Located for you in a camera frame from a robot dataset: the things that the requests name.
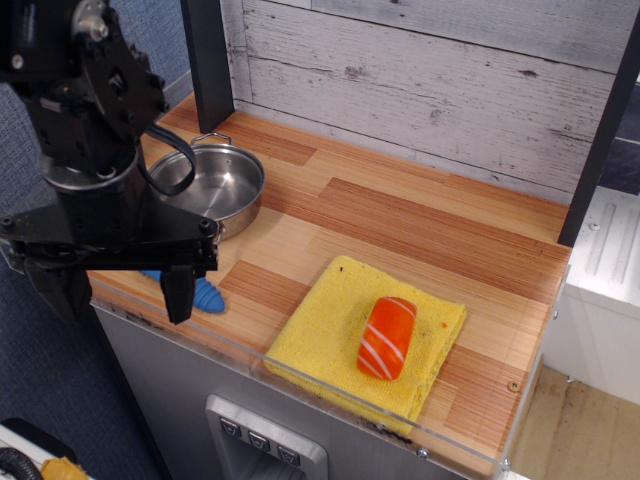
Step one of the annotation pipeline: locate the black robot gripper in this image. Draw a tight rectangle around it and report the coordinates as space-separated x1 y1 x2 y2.
1 149 221 324

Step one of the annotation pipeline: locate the orange salmon sushi toy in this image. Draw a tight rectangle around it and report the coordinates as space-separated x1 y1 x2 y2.
357 297 418 381

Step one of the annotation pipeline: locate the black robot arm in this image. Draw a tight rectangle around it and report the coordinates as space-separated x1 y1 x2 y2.
1 1 222 324

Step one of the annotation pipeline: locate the stainless steel pot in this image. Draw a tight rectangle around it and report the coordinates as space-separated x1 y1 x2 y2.
156 132 266 240

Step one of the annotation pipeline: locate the yellow folded cloth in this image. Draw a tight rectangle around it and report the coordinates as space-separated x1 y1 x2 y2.
264 255 467 436

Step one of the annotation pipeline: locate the clear acrylic edge guard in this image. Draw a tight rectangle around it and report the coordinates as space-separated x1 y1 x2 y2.
89 245 569 479

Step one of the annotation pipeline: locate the yellow object bottom left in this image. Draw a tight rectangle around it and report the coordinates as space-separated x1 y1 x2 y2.
40 457 90 480

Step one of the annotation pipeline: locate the silver dispenser button panel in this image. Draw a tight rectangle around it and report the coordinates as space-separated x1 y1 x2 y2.
205 394 329 479

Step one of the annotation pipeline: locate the white ribbed appliance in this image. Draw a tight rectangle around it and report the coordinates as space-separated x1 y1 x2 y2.
542 187 639 403

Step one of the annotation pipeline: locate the blue handled metal spoon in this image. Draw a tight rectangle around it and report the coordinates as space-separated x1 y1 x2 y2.
141 270 226 314

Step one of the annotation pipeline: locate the black flat ribbon cable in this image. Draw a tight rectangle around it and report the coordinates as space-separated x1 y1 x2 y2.
136 123 198 197

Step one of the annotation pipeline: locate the black corrugated hose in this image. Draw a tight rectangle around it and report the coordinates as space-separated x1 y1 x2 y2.
0 447 44 480

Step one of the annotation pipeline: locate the black left shelf post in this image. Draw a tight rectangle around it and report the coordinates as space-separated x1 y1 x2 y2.
180 0 235 133

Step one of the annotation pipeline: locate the black shelf post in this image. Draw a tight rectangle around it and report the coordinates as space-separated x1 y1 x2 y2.
557 13 639 247
180 0 235 133

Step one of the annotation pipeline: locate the black right shelf post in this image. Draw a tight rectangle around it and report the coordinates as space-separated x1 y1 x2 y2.
557 13 639 247

